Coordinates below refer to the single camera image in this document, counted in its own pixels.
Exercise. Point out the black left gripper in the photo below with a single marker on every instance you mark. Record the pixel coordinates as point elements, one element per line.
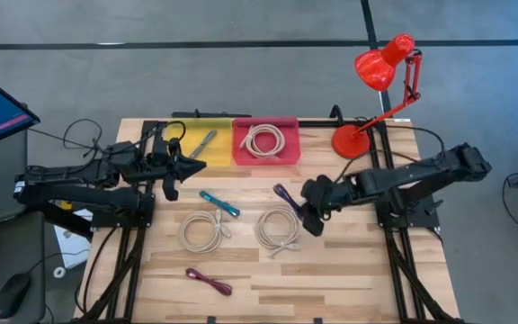
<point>162,159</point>

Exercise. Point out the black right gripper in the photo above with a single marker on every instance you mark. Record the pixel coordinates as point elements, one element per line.
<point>330,192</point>

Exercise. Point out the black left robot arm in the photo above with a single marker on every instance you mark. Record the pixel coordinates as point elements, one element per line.
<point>83,195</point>

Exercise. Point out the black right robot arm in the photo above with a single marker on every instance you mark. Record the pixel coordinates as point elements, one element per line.
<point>412,173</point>

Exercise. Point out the yellow plastic bin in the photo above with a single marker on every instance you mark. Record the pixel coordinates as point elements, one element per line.
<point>218,153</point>

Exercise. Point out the pink plastic bin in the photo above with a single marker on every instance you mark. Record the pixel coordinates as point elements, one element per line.
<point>290,153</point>

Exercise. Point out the black flat bar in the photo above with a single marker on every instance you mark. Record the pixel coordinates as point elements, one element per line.
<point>209,114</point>

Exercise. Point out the red desk lamp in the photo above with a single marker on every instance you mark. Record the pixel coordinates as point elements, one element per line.
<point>351,141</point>

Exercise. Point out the black curved clamp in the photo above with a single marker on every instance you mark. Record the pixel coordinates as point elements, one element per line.
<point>337,118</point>

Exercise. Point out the white paper sheet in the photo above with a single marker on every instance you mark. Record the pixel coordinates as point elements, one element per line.
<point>74,247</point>

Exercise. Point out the white tape roll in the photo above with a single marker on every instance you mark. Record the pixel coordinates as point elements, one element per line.
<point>55,272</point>

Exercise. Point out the grey side desk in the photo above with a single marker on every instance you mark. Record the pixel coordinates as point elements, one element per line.
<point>11,243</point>

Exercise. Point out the black computer mouse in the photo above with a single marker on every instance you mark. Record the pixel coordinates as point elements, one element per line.
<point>11,297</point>

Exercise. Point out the black aluminium rig frame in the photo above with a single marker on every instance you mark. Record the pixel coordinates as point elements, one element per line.
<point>317,123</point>

